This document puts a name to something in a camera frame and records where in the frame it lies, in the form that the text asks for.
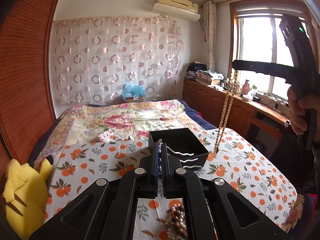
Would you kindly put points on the right hand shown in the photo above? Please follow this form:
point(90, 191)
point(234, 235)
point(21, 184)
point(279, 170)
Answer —
point(297, 111)

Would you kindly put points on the circle pattern curtain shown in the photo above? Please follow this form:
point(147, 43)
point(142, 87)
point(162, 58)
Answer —
point(93, 58)

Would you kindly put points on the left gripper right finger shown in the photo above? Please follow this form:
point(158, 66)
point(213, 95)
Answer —
point(169, 165)

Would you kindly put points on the black jewelry box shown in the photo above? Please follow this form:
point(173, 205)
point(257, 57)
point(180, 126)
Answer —
point(183, 144)

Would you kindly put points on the orange print cloth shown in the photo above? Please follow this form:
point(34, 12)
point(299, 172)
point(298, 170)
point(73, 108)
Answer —
point(211, 209)

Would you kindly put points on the wall air conditioner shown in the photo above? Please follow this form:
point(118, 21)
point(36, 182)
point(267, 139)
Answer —
point(183, 9)

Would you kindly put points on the beige window curtain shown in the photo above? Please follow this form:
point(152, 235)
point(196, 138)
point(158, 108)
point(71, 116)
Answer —
point(209, 13)

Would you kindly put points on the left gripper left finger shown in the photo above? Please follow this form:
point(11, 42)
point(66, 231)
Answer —
point(148, 183)

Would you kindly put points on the wooden wardrobe door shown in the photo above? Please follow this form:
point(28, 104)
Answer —
point(26, 102)

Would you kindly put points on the window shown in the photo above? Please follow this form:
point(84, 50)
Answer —
point(256, 29)

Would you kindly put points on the floral quilt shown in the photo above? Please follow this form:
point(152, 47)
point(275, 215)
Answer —
point(84, 123)

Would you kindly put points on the pile of folded clothes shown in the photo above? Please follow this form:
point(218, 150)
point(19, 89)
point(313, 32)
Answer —
point(198, 72)

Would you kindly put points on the yellow plush toy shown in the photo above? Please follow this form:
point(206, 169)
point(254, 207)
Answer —
point(25, 195)

